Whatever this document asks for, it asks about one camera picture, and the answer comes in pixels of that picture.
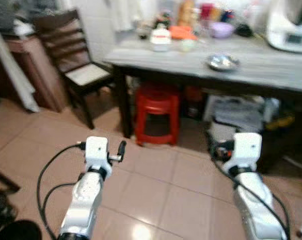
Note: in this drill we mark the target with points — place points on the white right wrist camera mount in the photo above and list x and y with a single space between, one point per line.
246 147

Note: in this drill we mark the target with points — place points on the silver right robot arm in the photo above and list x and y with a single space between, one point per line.
256 205

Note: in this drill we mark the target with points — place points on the black equipment on floor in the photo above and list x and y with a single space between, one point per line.
6 215

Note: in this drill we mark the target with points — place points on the brown wooden cabinet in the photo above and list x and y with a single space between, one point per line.
36 70

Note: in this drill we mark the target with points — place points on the small pale cup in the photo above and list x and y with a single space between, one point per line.
187 45

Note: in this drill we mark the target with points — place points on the orange bottle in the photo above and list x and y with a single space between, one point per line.
186 14

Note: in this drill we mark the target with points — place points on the white lidded jar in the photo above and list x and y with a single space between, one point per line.
160 40

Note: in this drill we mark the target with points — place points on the dark wooden chair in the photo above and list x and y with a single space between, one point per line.
66 50

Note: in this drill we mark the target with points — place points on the red container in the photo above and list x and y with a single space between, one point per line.
206 11

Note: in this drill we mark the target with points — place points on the white hanging cloth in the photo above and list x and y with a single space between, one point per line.
133 12

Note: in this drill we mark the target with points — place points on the purple plastic bowl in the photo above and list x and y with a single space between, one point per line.
222 30

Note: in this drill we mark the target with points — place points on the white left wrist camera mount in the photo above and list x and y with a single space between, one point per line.
97 150

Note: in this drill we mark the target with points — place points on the orange plastic item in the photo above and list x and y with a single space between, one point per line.
182 33

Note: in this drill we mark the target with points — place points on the grey top wooden table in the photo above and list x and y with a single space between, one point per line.
271 65

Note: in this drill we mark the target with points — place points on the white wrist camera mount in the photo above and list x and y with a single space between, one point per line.
246 147
97 150

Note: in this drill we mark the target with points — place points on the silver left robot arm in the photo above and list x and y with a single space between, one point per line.
86 200

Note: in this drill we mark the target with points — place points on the red plastic stool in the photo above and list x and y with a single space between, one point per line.
156 102

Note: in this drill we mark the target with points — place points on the white kitchen appliance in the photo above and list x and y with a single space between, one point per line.
288 30

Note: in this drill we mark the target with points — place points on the white leaning board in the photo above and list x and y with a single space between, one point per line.
13 70

